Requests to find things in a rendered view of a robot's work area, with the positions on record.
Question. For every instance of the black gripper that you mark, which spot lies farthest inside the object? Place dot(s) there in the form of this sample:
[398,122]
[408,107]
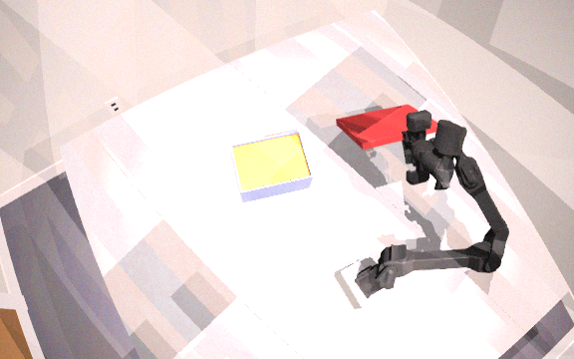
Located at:
[416,147]

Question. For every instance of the red rectangular lid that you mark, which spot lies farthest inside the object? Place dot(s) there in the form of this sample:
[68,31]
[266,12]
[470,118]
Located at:
[373,129]

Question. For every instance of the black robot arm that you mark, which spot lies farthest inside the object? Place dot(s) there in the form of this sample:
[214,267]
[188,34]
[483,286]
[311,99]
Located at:
[485,256]

